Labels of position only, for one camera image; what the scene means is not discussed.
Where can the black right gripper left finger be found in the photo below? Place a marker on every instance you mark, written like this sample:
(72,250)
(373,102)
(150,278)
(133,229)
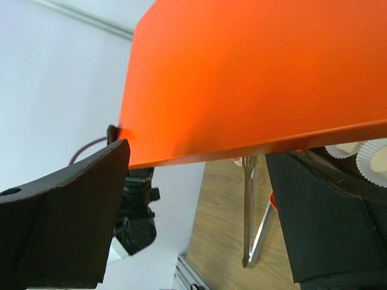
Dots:
(56,231)

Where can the white paper cup four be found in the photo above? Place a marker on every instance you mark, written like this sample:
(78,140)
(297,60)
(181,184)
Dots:
(344,150)

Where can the orange box lid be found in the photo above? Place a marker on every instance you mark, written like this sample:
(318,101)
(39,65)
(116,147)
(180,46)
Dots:
(210,80)

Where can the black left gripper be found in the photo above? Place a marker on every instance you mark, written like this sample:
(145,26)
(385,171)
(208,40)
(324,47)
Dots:
(135,227)

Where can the white paper cup three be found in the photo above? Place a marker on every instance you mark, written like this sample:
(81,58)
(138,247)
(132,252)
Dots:
(371,161)

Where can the orange chocolate box base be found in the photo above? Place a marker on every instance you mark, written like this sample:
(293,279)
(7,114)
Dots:
(273,204)

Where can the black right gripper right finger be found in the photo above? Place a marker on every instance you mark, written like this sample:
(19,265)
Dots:
(333,222)

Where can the floral pattern tray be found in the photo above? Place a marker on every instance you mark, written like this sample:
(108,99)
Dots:
(237,161)

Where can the steel serving tongs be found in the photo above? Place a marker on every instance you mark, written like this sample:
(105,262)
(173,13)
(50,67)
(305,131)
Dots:
(253,243)

